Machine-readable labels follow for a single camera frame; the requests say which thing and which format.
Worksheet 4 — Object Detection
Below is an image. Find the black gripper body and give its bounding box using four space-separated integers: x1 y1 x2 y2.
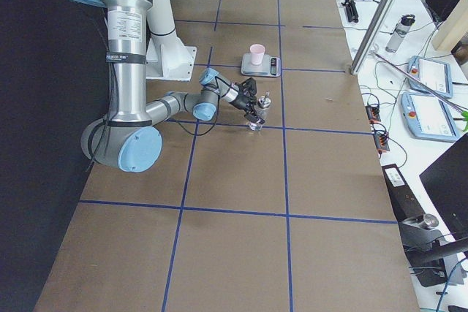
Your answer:
230 77 257 113

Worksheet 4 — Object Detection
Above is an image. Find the aluminium frame post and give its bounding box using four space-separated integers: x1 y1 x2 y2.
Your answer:
350 0 395 75

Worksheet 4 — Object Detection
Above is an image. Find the black box with label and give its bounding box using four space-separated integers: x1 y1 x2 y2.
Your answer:
382 164 425 222

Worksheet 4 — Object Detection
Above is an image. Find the black monitor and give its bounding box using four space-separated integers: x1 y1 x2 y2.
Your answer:
420 135 468 239

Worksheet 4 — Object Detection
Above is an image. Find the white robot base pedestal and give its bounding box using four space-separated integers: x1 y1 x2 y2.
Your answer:
146 0 197 81

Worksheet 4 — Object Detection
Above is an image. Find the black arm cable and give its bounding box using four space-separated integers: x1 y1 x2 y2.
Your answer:
166 74 253 136

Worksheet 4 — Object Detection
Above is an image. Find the digital kitchen scale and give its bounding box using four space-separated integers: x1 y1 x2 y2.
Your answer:
241 53 282 77

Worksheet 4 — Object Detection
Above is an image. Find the pink paper cup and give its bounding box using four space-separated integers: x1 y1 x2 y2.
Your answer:
249 43 265 66

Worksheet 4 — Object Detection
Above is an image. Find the clear water bottle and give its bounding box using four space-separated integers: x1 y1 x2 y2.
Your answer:
385 14 415 53

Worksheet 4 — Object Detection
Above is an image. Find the teach pendant with red button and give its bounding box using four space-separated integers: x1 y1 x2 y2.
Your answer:
407 56 453 98

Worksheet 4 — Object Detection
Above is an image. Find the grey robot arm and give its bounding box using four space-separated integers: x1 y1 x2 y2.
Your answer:
70 0 263 172

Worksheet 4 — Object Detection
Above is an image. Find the glass sauce bottle steel cap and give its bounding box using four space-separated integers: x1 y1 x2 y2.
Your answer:
249 91 272 131

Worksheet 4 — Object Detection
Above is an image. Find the black power strip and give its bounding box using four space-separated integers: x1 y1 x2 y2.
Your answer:
365 104 390 155

